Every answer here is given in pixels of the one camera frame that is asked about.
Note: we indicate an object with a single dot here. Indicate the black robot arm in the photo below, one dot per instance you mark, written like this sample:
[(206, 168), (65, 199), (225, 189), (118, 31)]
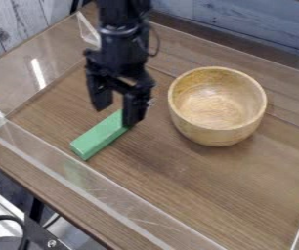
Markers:
[(121, 13)]

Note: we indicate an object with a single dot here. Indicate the clear acrylic tray wall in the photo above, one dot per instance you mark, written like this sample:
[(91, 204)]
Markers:
[(154, 192)]

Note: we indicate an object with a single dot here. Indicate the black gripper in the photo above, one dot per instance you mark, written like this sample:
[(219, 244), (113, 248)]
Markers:
[(115, 69)]

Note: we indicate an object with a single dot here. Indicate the clear acrylic corner bracket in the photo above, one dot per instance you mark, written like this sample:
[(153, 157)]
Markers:
[(87, 31)]

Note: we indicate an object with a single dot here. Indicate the light wooden bowl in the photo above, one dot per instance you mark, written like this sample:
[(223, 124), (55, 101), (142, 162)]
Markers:
[(217, 105)]

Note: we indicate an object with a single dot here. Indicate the black metal bracket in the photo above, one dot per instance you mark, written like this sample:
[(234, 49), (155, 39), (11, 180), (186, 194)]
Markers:
[(35, 233)]

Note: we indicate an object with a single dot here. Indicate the green rectangular block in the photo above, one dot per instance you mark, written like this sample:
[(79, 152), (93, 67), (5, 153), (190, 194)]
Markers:
[(99, 136)]

